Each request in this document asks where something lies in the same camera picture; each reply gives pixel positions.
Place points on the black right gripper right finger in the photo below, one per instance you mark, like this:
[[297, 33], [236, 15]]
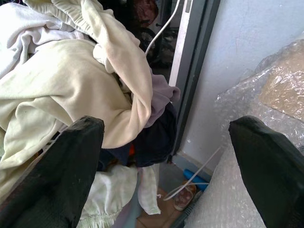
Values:
[[268, 171]]

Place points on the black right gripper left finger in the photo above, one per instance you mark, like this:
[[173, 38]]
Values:
[[59, 175]]

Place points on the pale green elastic-hem cloth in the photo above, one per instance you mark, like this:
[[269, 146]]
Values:
[[114, 192]]

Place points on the blue tube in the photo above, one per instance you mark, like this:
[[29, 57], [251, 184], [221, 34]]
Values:
[[194, 177]]

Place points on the bubble wrapped brown package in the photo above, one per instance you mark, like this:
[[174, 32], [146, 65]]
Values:
[[266, 95]]

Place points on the brown worn slipper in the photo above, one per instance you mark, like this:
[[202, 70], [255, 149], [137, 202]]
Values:
[[185, 196]]

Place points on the cream yellow garment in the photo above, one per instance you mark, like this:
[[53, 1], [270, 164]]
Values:
[[71, 83]]

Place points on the dark navy garment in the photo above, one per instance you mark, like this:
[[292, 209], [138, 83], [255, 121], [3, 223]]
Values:
[[154, 140]]

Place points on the lilac grey garment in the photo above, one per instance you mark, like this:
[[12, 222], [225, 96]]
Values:
[[161, 95]]

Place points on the white knit garment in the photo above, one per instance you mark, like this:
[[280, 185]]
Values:
[[28, 26]]

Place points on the dark grey door frame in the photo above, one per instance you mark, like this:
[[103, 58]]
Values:
[[192, 78]]

